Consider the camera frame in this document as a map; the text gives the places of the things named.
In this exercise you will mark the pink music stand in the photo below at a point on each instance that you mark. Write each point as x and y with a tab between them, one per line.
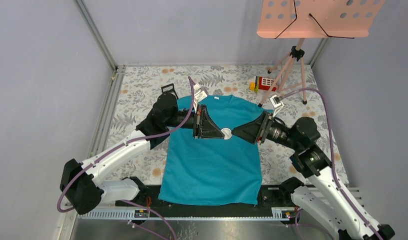
305	19

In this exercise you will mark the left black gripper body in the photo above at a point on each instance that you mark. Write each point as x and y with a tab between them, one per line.
197	122

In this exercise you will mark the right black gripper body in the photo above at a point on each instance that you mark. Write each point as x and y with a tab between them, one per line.
266	127

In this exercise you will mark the red toy block house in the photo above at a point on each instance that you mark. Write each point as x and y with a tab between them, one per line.
260	83

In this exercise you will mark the black brooch display box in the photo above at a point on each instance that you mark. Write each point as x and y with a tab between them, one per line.
169	89

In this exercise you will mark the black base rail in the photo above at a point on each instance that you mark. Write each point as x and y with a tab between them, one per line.
272	203

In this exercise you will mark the blue round brooch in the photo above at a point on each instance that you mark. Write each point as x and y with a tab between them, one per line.
227	133

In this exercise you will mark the teal t-shirt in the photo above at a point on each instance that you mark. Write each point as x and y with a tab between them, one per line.
210	172

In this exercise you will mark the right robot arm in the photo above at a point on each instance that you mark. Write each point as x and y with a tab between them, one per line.
341	214

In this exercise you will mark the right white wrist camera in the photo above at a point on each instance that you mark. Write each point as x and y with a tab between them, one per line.
277	104

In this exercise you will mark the floral table mat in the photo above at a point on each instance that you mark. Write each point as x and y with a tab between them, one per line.
141	85

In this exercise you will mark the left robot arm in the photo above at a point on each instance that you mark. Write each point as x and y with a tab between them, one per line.
83	183

